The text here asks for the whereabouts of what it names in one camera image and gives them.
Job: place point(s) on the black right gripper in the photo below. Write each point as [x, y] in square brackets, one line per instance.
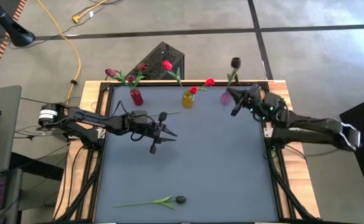
[259, 104]

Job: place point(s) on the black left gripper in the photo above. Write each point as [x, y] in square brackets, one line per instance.
[141, 124]

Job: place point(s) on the black artificial tulip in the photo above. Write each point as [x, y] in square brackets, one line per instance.
[181, 199]
[236, 62]
[169, 113]

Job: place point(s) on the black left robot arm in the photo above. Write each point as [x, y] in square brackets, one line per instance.
[91, 119]

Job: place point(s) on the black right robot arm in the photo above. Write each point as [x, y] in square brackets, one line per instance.
[312, 127]

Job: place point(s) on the purple glass vase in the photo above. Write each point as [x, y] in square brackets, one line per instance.
[226, 99]

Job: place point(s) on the yellow glass vase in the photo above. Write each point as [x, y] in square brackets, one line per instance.
[187, 100]

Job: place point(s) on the red glass vase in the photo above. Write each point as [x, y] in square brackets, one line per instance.
[136, 97]

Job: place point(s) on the black perforated computer case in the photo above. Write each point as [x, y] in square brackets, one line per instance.
[156, 59]

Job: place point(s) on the black cabinet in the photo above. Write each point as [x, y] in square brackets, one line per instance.
[363, 140]

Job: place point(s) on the grey side desk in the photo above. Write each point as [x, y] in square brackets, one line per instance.
[1, 137]

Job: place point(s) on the black stand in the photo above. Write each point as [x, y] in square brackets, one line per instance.
[10, 26]

